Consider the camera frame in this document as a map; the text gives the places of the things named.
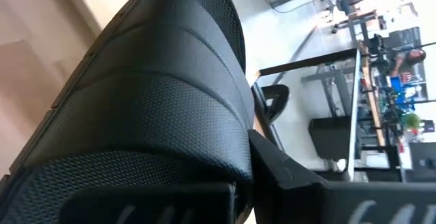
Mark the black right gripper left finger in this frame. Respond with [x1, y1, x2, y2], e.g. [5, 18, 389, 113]
[156, 182, 236, 224]

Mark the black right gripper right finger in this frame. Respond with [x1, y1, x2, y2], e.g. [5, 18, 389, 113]
[247, 129, 328, 224]

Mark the black rubber slide sandal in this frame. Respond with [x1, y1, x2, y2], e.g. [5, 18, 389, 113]
[0, 0, 255, 224]

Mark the black box cabinet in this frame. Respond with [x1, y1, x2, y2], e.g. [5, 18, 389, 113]
[308, 116, 354, 161]

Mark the wooden desk top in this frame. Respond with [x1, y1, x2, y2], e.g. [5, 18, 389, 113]
[359, 42, 389, 148]

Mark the black computer monitor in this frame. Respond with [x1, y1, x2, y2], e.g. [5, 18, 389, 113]
[408, 142, 436, 172]

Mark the small green desk plant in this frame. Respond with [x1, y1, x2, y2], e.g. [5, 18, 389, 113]
[401, 112, 422, 131]

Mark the blue storage bin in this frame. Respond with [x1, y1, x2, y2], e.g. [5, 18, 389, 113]
[389, 75, 416, 113]

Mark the person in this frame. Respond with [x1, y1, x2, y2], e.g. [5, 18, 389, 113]
[388, 46, 427, 78]

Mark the black metal station frame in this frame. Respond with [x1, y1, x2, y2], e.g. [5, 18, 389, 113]
[251, 82, 286, 152]

